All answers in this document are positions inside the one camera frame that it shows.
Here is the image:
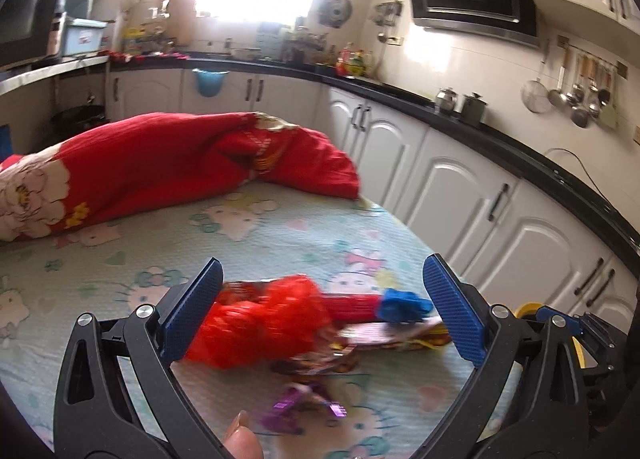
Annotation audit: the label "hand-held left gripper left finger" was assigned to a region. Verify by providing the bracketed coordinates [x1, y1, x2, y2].
[52, 257, 236, 459]

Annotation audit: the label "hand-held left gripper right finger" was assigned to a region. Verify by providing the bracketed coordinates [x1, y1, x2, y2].
[422, 253, 591, 459]

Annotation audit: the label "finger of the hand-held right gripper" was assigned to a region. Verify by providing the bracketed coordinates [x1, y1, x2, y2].
[535, 305, 583, 340]

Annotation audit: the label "red plastic mesh bag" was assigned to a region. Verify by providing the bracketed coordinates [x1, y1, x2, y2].
[185, 275, 336, 371]

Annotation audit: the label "person's left hand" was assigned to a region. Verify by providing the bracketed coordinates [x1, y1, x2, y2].
[223, 410, 264, 459]

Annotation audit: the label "blue plastic piece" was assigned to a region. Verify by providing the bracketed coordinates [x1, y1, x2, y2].
[377, 288, 434, 324]

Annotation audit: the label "yellow red snack wrapper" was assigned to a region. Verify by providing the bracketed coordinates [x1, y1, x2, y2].
[340, 316, 447, 354]

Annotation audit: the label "cartoon cat printed bed sheet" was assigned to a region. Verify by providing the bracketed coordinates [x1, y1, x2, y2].
[0, 179, 532, 459]

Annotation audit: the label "white lower kitchen cabinets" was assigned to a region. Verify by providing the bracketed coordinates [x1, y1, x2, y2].
[106, 66, 640, 337]

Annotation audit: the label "purple shiny wrapper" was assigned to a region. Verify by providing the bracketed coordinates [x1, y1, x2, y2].
[261, 383, 349, 424]

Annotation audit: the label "red floral blanket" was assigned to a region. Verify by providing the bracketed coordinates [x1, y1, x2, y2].
[0, 111, 362, 243]

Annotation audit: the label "black kitchen countertop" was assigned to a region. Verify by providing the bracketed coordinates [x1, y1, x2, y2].
[106, 50, 640, 262]

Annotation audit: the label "steel ladle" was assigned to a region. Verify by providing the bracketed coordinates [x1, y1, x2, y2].
[548, 49, 571, 108]
[570, 59, 599, 129]

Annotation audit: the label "steel canister with lid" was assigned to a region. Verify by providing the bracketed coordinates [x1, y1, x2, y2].
[459, 92, 489, 126]

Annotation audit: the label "pale green spatula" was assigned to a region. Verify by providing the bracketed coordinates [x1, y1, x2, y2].
[600, 69, 621, 132]

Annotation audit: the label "steel spoon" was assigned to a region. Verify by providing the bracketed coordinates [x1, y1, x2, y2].
[588, 66, 612, 118]
[567, 56, 587, 105]

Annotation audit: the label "steel mesh strainer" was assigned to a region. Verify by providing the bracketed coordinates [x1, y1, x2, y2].
[521, 45, 551, 114]

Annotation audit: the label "black pot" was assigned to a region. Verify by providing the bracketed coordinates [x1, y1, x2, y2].
[51, 105, 107, 140]

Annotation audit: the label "blue hanging basket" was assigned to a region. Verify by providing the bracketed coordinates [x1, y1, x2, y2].
[192, 67, 229, 100]

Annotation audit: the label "row of red small objects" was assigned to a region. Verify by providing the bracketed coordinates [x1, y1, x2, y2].
[109, 51, 189, 64]

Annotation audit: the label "red drink bottle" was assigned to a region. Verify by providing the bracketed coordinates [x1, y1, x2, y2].
[335, 43, 353, 78]

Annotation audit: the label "white side shelf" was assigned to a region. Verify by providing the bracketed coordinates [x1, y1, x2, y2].
[0, 54, 111, 96]

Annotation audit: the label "wooden cutting board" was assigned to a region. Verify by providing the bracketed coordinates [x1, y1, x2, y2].
[161, 0, 197, 48]

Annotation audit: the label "blue storage box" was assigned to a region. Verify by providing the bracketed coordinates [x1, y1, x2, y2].
[59, 18, 109, 58]

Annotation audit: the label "black microwave oven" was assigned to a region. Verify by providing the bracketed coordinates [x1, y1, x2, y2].
[0, 0, 85, 70]

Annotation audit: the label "grey power cable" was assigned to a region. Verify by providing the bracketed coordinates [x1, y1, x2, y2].
[544, 147, 610, 206]

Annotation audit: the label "wall utensil rack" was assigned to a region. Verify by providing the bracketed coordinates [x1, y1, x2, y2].
[556, 36, 629, 80]

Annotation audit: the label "wall hook rack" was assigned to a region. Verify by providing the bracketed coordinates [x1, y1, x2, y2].
[371, 0, 404, 43]

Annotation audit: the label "round wall fan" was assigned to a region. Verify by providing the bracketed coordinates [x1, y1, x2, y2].
[318, 0, 352, 30]

